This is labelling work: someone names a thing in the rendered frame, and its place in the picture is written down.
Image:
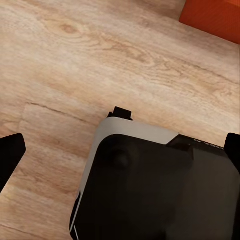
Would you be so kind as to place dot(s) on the storage box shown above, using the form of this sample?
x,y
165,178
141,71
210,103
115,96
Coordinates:
x,y
220,18

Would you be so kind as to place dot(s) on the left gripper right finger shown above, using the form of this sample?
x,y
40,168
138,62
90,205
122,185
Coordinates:
x,y
232,149

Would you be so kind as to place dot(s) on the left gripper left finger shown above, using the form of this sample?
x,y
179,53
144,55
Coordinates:
x,y
12,149

